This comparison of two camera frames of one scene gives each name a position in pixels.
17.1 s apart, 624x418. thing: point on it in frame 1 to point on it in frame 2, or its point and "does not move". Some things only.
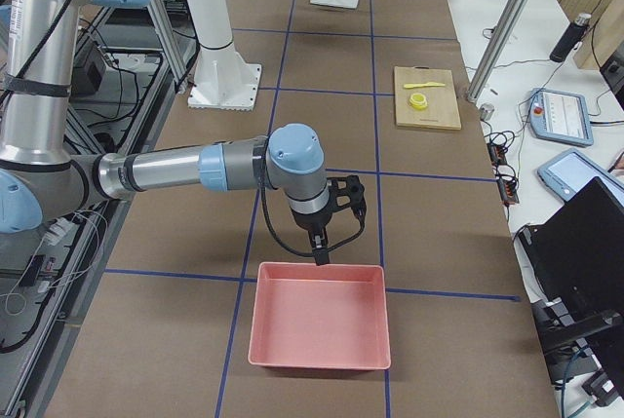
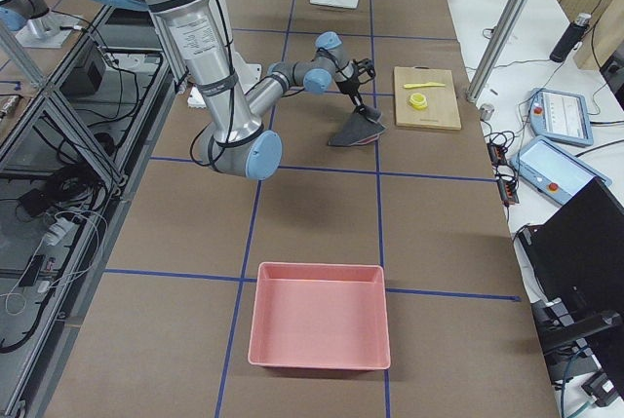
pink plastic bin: [320, 317] does not move
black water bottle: [569, 38] does not move
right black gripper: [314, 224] to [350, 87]
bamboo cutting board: [426, 97] does not move
